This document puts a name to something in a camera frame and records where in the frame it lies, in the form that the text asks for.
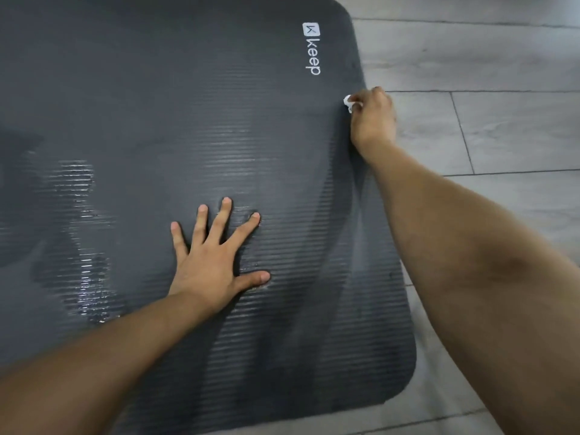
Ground dark grey yoga mat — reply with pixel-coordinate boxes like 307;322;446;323
0;0;417;435

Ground person's right hand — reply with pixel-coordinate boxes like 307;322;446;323
345;86;399;155

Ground person's left forearm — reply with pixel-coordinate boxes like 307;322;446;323
0;292;216;435

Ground person's right forearm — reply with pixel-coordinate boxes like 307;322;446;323
362;139;580;435

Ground person's left hand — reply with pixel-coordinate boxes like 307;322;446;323
167;197;272;315

